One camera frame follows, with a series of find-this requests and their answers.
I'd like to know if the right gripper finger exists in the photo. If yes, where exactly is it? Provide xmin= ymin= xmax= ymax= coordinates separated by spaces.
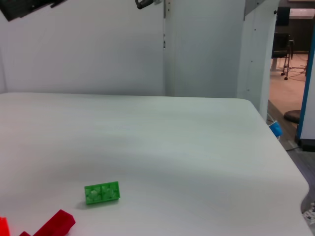
xmin=0 ymin=0 xmax=68 ymax=22

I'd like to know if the green oblong brick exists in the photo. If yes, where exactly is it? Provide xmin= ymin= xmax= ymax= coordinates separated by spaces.
xmin=84 ymin=181 xmax=121 ymax=206

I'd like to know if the dark red curved brick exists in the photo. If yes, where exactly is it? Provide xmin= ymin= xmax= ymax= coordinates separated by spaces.
xmin=19 ymin=209 xmax=76 ymax=236

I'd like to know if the small red square brick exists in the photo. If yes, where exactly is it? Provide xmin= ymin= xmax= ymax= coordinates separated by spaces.
xmin=0 ymin=216 xmax=11 ymax=236

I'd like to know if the black monitor screen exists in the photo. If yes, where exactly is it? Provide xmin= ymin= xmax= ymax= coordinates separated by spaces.
xmin=276 ymin=6 xmax=291 ymax=27

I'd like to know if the small blue object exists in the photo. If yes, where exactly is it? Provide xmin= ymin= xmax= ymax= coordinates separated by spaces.
xmin=269 ymin=119 xmax=283 ymax=137

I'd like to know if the dark round floor base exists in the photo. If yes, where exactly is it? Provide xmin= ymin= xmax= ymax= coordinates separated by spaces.
xmin=283 ymin=110 xmax=301 ymax=123

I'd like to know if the blue-edged partition panel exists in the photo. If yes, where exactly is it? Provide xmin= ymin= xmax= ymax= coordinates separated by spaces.
xmin=296 ymin=14 xmax=315 ymax=152

